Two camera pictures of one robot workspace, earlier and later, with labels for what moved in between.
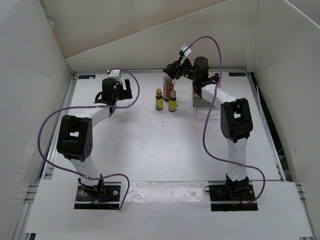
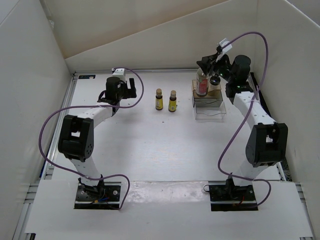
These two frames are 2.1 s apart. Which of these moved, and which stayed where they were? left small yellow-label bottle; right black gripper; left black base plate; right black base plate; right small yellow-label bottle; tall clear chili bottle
Moved: tall clear chili bottle; right black gripper
Stayed: left black base plate; right small yellow-label bottle; right black base plate; left small yellow-label bottle
